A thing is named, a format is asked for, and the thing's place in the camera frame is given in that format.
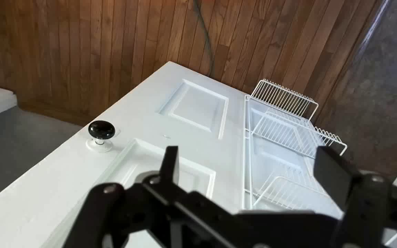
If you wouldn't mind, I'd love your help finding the white panel door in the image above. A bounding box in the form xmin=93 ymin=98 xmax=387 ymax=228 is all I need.
xmin=0 ymin=61 xmax=347 ymax=248

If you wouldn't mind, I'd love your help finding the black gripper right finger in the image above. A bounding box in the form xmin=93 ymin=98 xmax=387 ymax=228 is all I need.
xmin=312 ymin=145 xmax=397 ymax=248

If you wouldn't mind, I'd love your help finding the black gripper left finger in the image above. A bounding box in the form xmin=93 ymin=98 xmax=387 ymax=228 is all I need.
xmin=61 ymin=145 xmax=236 ymax=248

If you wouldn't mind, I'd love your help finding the black round door knob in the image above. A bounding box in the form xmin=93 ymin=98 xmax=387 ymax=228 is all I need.
xmin=86 ymin=119 xmax=117 ymax=149

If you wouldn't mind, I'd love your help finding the white wire door rack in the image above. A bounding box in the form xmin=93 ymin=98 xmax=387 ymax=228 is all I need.
xmin=241 ymin=79 xmax=348 ymax=218

